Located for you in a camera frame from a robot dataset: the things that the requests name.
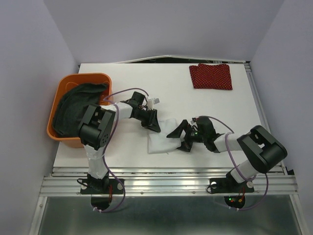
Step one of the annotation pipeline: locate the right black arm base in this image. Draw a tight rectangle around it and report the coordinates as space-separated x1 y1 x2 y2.
206 173 254 194

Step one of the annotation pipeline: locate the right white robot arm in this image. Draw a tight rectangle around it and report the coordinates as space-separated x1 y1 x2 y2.
167 116 288 191

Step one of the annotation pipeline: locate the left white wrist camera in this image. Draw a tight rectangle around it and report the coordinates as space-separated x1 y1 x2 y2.
146 97 160 110

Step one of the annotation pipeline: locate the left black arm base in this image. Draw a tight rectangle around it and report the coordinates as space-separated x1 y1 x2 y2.
77 178 123 195

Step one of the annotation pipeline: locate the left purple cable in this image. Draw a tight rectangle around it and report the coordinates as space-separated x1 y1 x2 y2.
92 88 150 213

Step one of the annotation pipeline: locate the orange plastic bin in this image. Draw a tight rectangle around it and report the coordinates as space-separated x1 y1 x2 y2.
46 72 113 149

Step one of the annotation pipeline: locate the red polka dot skirt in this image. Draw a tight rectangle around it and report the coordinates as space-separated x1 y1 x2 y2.
189 64 233 91

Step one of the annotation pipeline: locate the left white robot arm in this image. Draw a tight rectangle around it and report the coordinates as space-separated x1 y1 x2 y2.
78 92 161 193

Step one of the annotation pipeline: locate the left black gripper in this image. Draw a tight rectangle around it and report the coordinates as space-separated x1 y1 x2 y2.
134 108 160 132

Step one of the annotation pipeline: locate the dark grey dotted skirt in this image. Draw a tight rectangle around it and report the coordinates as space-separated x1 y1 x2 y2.
52 83 108 138

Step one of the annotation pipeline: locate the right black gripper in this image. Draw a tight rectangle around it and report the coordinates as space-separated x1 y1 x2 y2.
167 119 206 151

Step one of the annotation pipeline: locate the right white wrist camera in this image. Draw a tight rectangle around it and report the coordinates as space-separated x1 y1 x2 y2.
191 117 198 127

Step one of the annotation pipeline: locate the aluminium mounting rail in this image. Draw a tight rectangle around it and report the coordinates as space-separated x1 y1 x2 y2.
40 166 298 197

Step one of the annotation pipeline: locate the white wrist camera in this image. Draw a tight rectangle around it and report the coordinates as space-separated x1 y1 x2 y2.
191 117 198 127
146 97 160 110

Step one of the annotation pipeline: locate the white skirt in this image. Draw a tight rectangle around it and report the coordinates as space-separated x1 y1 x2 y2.
148 118 181 154

